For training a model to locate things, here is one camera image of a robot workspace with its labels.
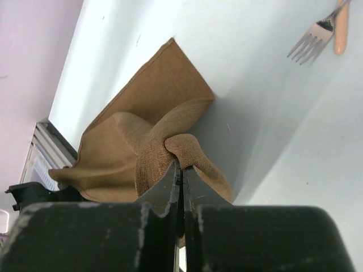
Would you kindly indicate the silver metal fork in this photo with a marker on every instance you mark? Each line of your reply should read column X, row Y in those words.
column 313, row 42

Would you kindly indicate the left aluminium frame post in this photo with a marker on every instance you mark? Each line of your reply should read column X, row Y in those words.
column 48, row 150

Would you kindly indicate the brown cloth napkin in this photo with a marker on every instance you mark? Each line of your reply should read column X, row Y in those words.
column 129, row 146

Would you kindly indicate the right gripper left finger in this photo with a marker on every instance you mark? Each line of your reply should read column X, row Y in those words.
column 91, row 236

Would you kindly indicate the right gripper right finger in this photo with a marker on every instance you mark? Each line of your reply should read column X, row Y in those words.
column 222, row 237

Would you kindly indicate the spoon with pink handle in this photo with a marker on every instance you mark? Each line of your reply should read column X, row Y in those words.
column 341, row 31

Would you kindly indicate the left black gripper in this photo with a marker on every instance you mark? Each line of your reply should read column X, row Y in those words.
column 29, row 193

